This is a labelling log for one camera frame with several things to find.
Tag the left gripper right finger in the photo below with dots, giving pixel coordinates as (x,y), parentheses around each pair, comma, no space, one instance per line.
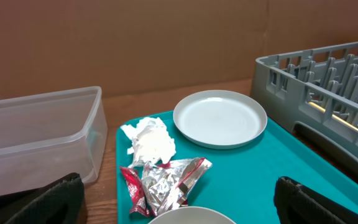
(296,203)

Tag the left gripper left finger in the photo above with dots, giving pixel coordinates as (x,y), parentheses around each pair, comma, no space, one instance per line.
(57,202)

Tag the white napkin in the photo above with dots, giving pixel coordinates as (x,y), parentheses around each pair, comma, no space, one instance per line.
(151,142)

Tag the grey round plate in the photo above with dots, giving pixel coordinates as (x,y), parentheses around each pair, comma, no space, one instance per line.
(220,119)

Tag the grey dishwasher rack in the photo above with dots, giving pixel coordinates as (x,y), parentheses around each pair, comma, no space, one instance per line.
(284,84)

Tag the teal serving tray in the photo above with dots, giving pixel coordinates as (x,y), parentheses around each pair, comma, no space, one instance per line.
(241,182)

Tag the clear plastic bin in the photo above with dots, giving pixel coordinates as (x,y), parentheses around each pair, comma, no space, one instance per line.
(47,136)

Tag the red snack wrapper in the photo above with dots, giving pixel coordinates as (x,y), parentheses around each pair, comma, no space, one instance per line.
(136,192)

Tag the yellow plastic utensil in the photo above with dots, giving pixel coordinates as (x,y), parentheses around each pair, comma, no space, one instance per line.
(334,117)

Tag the grey bowl with grains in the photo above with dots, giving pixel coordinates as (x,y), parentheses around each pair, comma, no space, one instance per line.
(192,215)

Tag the silver foil wrapper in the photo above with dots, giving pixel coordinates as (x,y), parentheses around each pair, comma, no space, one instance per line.
(167,186)

